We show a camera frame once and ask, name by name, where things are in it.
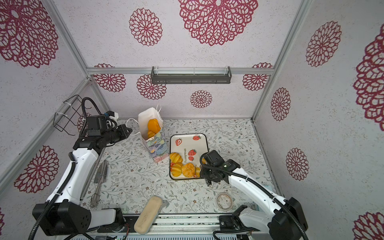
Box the long twisted orange bread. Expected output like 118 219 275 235
148 119 162 134

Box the floral paper gift bag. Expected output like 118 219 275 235
125 104 170 163

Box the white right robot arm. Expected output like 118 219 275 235
200 158 308 240

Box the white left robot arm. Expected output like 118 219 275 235
28 125 132 240

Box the round tape roll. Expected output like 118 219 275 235
216 193 233 212

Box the white strawberry serving tray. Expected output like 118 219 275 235
170 133 209 181

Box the beige long baguette loaf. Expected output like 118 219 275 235
134 196 163 235

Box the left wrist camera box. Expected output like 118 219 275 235
86 111 119 137

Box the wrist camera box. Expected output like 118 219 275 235
86 111 119 137
203 150 225 167

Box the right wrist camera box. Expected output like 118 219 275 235
203 150 225 167

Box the black wire wall basket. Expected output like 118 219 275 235
52 95 86 136

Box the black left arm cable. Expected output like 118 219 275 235
27 97 103 240

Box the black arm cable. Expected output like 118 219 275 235
27 97 103 240
199 152 310 240

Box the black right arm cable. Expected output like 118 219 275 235
199 152 310 240

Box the black wall shelf rack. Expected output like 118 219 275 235
150 67 233 85

